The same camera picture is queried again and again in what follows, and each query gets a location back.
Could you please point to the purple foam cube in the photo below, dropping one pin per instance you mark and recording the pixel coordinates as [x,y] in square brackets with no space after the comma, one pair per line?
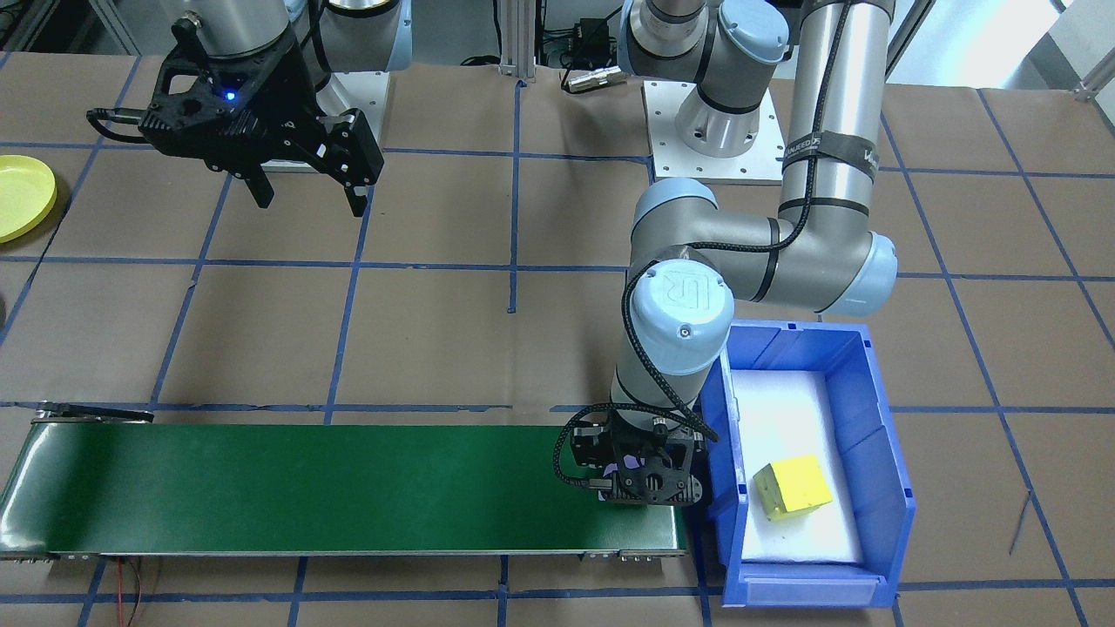
[610,471]

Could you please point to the yellow foam cube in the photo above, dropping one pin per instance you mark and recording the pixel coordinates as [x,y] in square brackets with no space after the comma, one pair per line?
[797,486]

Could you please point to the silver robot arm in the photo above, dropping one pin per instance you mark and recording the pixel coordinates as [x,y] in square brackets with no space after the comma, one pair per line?
[827,87]
[235,22]

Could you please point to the yellow round plate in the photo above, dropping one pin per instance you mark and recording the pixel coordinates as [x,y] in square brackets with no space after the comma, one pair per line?
[22,200]

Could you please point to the white foam bin liner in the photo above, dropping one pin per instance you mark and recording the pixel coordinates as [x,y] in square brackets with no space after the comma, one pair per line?
[784,540]

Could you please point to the blue plastic storage bin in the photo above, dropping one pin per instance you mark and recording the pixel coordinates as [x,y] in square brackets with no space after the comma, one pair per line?
[880,488]

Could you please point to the silver metal connector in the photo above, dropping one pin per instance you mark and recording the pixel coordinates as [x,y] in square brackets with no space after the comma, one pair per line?
[597,78]

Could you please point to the black power adapter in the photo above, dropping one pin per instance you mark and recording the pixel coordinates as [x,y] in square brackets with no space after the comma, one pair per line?
[592,39]

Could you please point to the green conveyor belt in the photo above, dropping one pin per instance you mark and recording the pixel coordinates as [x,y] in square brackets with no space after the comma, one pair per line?
[348,488]

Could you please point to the aluminium corner bar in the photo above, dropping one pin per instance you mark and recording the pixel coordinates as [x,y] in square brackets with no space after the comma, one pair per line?
[1099,80]

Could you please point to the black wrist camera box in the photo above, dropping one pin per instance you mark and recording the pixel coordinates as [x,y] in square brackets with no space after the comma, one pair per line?
[357,148]
[591,448]

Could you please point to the V-shaped metal bar frame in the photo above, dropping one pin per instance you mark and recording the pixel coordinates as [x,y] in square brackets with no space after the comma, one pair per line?
[118,26]

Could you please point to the short aluminium profile post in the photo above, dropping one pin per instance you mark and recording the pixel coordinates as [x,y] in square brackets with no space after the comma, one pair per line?
[518,43]

